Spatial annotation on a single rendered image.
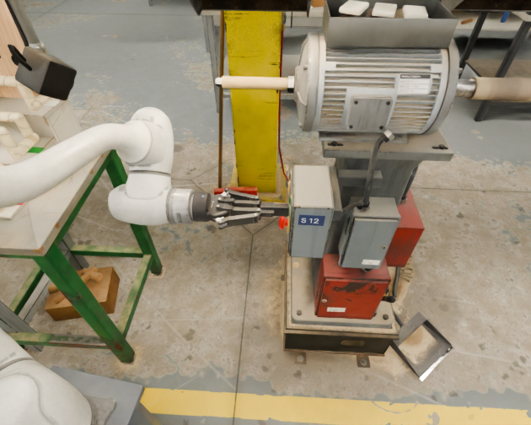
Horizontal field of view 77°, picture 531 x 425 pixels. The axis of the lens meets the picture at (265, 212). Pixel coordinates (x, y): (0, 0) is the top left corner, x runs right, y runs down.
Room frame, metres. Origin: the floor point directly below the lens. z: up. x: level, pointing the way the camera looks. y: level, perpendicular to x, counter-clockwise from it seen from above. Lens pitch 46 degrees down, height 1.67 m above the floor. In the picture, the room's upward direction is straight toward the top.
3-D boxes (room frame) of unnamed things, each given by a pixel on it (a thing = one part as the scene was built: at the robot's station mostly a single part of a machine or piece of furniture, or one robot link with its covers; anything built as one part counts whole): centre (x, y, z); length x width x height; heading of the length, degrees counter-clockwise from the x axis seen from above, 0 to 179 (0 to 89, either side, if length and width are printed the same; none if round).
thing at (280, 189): (1.91, 0.05, 0.02); 0.40 x 0.40 x 0.02; 87
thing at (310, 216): (0.65, -0.19, 0.99); 0.24 x 0.21 x 0.26; 87
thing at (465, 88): (0.87, -0.52, 1.25); 0.07 x 0.04 x 0.04; 87
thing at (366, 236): (0.73, -0.34, 0.93); 0.15 x 0.10 x 0.55; 87
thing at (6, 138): (0.87, 0.79, 1.07); 0.03 x 0.03 x 0.09
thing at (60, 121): (1.07, 0.85, 1.02); 0.27 x 0.15 x 0.17; 84
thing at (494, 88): (0.87, -0.65, 1.25); 0.18 x 0.06 x 0.06; 87
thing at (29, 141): (0.91, 0.78, 1.04); 0.11 x 0.03 x 0.03; 174
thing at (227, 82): (0.90, 0.03, 1.25); 0.18 x 0.03 x 0.03; 87
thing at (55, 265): (0.60, 0.66, 0.45); 0.05 x 0.05 x 0.90; 87
